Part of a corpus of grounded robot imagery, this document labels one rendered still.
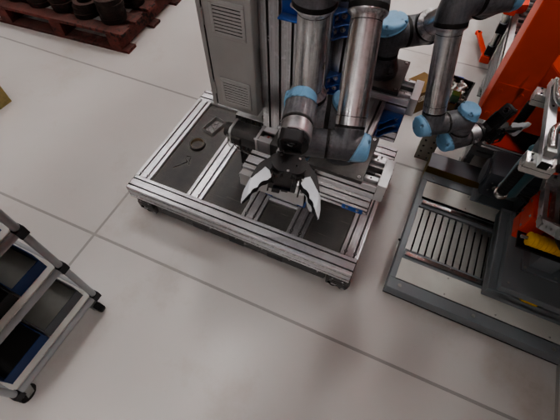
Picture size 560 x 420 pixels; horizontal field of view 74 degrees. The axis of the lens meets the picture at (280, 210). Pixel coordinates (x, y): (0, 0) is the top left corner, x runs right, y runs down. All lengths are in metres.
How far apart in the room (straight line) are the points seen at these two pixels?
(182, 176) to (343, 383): 1.32
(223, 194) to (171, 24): 2.05
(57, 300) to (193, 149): 1.02
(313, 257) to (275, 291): 0.30
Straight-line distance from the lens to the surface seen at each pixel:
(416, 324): 2.02
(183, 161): 2.20
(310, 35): 1.07
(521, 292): 2.03
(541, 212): 1.77
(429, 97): 1.36
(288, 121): 0.85
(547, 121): 1.51
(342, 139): 0.95
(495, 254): 2.17
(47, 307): 2.02
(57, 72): 3.51
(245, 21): 1.34
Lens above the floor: 1.83
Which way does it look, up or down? 57 degrees down
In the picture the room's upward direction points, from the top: straight up
